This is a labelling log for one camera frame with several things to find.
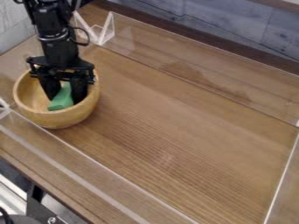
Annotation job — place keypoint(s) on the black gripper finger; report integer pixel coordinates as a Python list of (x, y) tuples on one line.
[(51, 86), (79, 89)]

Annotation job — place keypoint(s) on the clear acrylic front wall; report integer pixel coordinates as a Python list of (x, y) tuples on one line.
[(95, 192)]

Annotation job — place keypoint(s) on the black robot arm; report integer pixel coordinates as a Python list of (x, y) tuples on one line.
[(51, 18)]

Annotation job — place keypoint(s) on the clear acrylic wall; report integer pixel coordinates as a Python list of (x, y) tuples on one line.
[(283, 211), (95, 192)]

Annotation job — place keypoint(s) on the clear acrylic right wall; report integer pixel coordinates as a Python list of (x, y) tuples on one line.
[(283, 211)]

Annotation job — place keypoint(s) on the black metal table leg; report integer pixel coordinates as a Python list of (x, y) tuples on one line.
[(46, 209)]

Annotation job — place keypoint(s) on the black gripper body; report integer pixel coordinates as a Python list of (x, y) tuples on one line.
[(60, 59)]

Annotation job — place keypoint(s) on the clear acrylic corner bracket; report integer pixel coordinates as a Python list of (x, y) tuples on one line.
[(95, 33)]

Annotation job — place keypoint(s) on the green rectangular stick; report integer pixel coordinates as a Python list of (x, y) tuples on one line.
[(62, 101)]

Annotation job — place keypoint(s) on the wooden bowl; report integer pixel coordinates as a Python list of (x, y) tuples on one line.
[(32, 103)]

